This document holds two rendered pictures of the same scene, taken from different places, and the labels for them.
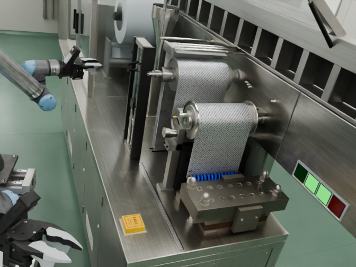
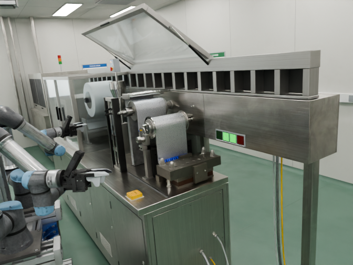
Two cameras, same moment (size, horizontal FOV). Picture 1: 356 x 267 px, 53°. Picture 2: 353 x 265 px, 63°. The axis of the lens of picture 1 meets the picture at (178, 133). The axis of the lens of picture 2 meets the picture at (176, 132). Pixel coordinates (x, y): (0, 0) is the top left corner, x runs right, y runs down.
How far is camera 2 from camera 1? 0.66 m
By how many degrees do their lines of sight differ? 16
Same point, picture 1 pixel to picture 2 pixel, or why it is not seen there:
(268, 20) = (176, 66)
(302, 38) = (194, 67)
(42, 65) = (50, 130)
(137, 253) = (142, 205)
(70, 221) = (88, 252)
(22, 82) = (42, 140)
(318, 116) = (215, 100)
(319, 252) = (268, 216)
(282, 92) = (195, 99)
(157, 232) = (151, 195)
